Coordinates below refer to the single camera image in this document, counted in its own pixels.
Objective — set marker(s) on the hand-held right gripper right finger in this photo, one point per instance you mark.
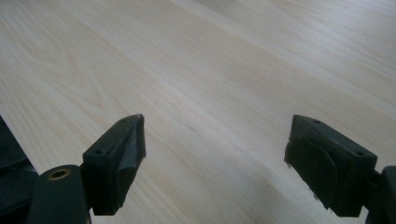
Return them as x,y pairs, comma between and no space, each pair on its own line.
330,168

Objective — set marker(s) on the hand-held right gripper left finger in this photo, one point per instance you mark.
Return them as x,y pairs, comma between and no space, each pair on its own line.
115,161

